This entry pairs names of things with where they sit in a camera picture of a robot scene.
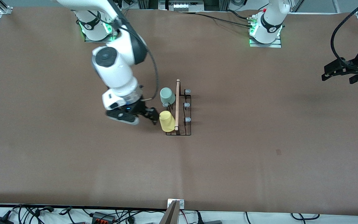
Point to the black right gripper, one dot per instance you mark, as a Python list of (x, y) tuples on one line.
[(139, 108)]

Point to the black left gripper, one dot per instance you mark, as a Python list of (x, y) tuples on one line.
[(356, 63)]

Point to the yellow cup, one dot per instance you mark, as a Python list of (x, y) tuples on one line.
[(166, 121)]

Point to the pale green cup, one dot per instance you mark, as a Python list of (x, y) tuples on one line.
[(166, 95)]

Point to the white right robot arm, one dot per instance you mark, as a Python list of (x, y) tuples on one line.
[(117, 68)]

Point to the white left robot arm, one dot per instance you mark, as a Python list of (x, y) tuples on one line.
[(270, 21)]

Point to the brown pole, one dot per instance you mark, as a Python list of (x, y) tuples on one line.
[(170, 216)]

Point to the grey control box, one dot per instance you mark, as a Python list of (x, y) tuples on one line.
[(180, 5)]

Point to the red black connector block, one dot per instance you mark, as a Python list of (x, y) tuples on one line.
[(103, 216)]

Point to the black plug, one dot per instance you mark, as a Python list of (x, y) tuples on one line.
[(199, 219)]

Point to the white power strip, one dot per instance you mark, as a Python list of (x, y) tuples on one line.
[(120, 3)]

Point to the black power adapter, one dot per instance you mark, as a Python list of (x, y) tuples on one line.
[(0, 221)]

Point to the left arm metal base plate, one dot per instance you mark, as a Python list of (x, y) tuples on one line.
[(266, 45)]

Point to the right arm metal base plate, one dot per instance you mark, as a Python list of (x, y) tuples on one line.
[(98, 40)]

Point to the small metal bracket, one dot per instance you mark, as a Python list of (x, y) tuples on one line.
[(181, 204)]

